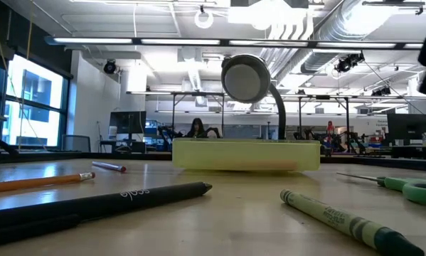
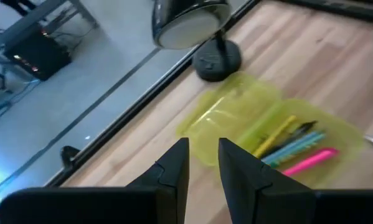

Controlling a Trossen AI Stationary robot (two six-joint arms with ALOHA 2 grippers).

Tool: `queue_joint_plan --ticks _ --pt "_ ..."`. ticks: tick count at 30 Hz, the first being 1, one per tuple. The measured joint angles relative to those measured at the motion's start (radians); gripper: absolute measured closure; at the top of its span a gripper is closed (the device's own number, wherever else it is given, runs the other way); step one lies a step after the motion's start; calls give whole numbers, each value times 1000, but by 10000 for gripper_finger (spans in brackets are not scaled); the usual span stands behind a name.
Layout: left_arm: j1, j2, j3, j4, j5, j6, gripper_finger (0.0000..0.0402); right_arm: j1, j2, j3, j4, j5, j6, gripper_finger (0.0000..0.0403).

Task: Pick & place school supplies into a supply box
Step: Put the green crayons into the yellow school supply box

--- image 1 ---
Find yellow translucent supply box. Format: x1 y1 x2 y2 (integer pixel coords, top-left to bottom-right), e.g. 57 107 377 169
171 137 321 172

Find pale pencil red eraser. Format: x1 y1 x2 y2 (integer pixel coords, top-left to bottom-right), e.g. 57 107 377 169
91 161 127 174

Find black pen white print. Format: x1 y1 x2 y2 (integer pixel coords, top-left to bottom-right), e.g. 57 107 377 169
0 181 213 249

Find orange pencil with eraser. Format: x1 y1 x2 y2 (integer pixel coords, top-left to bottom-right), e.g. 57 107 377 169
0 171 96 196

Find green handled scissors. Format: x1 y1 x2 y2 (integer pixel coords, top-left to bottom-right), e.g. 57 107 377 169
336 171 426 211

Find person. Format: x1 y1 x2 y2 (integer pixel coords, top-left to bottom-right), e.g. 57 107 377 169
186 117 208 139

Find black desk lamp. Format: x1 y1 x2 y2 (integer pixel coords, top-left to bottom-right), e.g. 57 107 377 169
220 53 287 140

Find dark computer monitor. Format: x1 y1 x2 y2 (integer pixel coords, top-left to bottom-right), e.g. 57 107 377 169
387 113 426 142
109 110 147 136

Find overhead light bar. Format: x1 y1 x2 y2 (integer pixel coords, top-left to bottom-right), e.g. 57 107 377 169
44 35 425 50

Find grey chair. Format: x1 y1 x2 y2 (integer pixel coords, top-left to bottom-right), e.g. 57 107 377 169
62 134 92 153

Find white ring light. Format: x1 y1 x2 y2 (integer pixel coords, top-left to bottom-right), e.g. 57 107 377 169
193 6 215 30

